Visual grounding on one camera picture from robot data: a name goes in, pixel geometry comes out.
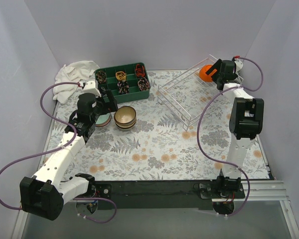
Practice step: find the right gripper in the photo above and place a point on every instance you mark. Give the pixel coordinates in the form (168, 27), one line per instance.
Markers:
(216, 70)

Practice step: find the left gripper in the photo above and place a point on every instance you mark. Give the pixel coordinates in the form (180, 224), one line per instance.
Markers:
(109, 102)

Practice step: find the black patterned bowl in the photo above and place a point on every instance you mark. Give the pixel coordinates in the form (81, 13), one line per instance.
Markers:
(125, 115)

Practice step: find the orange bowl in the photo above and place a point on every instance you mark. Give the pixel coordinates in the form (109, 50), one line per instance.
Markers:
(202, 73)

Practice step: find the beige bowl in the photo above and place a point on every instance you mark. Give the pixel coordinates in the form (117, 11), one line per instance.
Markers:
(125, 126)

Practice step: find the olive brown bowl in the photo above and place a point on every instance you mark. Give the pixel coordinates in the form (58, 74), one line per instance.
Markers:
(125, 129)

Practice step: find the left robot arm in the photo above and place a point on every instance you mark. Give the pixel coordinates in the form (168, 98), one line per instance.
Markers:
(76, 135)

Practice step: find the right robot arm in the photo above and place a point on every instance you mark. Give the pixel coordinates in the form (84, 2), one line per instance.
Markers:
(245, 123)

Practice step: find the black floral rolled sock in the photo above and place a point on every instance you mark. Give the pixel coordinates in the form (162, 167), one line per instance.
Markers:
(123, 87)

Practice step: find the green plastic organizer tray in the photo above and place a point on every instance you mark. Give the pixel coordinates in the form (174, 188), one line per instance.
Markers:
(111, 83)

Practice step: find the yellow rolled sock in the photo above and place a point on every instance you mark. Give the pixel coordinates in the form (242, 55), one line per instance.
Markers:
(121, 76)

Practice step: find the dark patterned rolled sock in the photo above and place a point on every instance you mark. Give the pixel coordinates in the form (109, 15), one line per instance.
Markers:
(101, 77)

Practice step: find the pink rose rolled sock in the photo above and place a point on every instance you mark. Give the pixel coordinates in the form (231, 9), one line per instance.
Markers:
(143, 84)

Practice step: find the orange black rolled sock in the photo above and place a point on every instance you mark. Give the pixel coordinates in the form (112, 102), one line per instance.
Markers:
(140, 71)

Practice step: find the white crumpled cloth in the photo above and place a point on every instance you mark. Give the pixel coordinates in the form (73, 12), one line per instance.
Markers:
(74, 72)

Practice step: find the floral table mat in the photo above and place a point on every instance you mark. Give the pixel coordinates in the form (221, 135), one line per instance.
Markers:
(157, 148)

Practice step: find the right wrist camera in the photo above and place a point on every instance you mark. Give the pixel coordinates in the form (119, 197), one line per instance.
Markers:
(238, 62)

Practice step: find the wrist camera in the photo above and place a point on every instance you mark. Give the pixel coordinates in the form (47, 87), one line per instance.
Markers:
(91, 87)
(238, 62)

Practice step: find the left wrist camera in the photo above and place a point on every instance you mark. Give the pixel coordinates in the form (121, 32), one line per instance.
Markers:
(91, 87)

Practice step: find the white wire dish rack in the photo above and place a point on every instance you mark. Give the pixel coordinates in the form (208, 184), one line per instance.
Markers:
(186, 95)

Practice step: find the aluminium frame rail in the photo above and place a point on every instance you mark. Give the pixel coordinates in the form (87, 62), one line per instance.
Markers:
(260, 190)

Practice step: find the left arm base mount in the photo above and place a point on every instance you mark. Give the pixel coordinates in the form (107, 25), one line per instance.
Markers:
(90, 207)

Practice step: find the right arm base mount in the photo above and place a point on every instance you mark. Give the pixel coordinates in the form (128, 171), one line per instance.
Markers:
(225, 189)

